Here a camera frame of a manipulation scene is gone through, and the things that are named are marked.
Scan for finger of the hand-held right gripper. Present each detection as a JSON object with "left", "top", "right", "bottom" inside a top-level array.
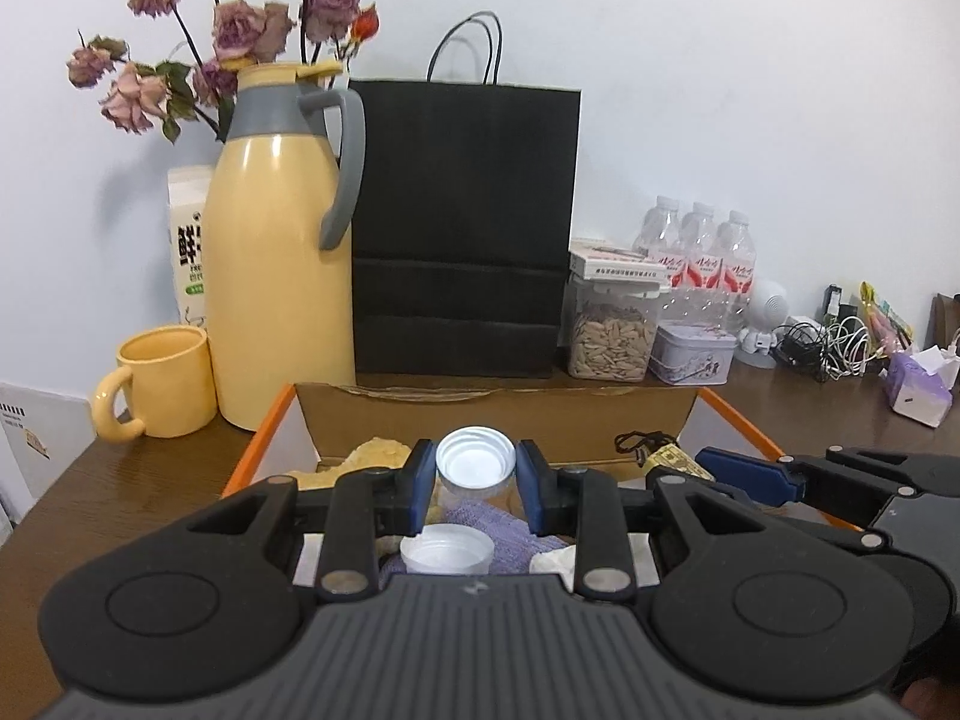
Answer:
[
  {"left": 694, "top": 446, "right": 960, "bottom": 518},
  {"left": 780, "top": 501, "right": 886, "bottom": 552}
]

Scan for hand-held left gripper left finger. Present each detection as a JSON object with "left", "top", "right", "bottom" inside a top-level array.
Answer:
[{"left": 184, "top": 439, "right": 440, "bottom": 602}]

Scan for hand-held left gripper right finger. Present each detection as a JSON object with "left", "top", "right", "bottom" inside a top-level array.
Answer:
[{"left": 514, "top": 439, "right": 781, "bottom": 602}]

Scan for purple knitted cloth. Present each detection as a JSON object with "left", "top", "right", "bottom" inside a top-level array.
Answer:
[{"left": 375, "top": 499, "right": 571, "bottom": 590}]

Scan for yellow white plush toy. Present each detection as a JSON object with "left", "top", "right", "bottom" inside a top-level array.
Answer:
[{"left": 289, "top": 435, "right": 443, "bottom": 522}]

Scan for white plastic cap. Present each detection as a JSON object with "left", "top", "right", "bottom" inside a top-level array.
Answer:
[
  {"left": 400, "top": 523, "right": 494, "bottom": 577},
  {"left": 436, "top": 426, "right": 518, "bottom": 503}
]

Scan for small beige box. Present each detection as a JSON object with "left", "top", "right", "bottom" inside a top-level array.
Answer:
[{"left": 652, "top": 444, "right": 713, "bottom": 481}]

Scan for red orange cardboard box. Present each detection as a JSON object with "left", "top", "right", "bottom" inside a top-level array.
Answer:
[{"left": 221, "top": 381, "right": 863, "bottom": 593}]

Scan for white printed tin box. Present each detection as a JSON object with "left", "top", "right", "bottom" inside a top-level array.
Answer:
[{"left": 649, "top": 321, "right": 738, "bottom": 385}]

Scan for purple tissue pack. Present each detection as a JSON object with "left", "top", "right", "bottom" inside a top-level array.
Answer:
[{"left": 885, "top": 345, "right": 960, "bottom": 428}]

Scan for white robot figurine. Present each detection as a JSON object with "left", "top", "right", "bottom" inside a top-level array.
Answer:
[{"left": 737, "top": 279, "right": 792, "bottom": 368}]

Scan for clear jar of seeds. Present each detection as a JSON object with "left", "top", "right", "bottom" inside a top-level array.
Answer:
[{"left": 566, "top": 274, "right": 665, "bottom": 382}]

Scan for black charger plug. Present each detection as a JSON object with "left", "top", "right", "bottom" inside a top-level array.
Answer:
[{"left": 821, "top": 283, "right": 860, "bottom": 327}]

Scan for colourful snack packet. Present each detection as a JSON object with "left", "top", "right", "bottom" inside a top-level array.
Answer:
[{"left": 859, "top": 281, "right": 916, "bottom": 350}]

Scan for brown paper bag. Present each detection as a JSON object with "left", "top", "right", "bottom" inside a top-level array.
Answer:
[{"left": 930, "top": 292, "right": 960, "bottom": 350}]

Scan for flat white carton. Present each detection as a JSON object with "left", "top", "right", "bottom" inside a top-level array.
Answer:
[{"left": 568, "top": 238, "right": 672, "bottom": 293}]

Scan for black paper shopping bag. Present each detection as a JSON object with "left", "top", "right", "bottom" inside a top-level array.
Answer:
[{"left": 349, "top": 11, "right": 584, "bottom": 380}]

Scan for yellow ceramic mug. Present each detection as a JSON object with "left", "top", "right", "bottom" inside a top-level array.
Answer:
[{"left": 94, "top": 325, "right": 218, "bottom": 442}]

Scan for white milk carton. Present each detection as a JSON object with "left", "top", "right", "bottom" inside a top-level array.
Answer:
[{"left": 166, "top": 165, "right": 215, "bottom": 327}]

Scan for dried pink rose bouquet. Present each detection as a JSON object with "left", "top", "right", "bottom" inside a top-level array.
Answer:
[{"left": 67, "top": 0, "right": 380, "bottom": 143}]

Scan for black charging cable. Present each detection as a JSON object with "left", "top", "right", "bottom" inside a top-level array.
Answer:
[{"left": 615, "top": 429, "right": 676, "bottom": 466}]

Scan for tangled black cables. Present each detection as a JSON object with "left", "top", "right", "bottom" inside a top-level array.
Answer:
[{"left": 772, "top": 322, "right": 830, "bottom": 376}]

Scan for tangled white cables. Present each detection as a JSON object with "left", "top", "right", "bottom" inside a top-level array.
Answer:
[{"left": 817, "top": 315, "right": 886, "bottom": 380}]

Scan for yellow thermos jug grey handle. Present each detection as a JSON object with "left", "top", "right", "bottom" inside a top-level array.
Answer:
[{"left": 204, "top": 60, "right": 367, "bottom": 432}]

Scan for white wall panel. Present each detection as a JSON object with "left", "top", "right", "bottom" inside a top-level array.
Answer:
[{"left": 0, "top": 381, "right": 98, "bottom": 522}]

